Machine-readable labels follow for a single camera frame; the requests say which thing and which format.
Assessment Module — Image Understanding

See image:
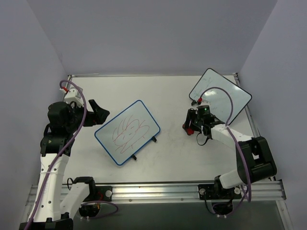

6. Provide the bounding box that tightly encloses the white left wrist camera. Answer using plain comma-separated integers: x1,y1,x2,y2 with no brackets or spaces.
63,87,83,104

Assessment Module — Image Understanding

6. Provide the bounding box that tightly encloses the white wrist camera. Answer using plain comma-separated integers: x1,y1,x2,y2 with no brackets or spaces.
63,87,83,104
196,97,210,106

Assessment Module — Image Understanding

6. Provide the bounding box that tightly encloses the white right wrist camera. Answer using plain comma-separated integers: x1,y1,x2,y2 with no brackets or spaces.
196,97,210,106

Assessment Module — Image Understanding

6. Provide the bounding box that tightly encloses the red whiteboard eraser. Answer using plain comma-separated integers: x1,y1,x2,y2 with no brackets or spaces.
182,124,194,136

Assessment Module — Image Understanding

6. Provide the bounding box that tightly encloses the blue framed whiteboard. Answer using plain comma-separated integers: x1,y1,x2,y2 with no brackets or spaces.
94,100,161,166

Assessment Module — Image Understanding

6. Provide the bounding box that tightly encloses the black framed whiteboard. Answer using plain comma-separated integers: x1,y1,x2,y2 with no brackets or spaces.
189,68,252,124

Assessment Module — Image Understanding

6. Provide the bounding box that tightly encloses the aluminium mounting rail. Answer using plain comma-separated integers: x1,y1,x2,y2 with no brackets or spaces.
24,178,287,207

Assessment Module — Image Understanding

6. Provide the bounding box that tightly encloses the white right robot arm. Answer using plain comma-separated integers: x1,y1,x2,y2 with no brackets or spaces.
182,105,277,199

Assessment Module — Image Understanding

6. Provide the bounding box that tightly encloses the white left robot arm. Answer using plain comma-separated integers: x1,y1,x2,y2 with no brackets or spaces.
19,99,110,230

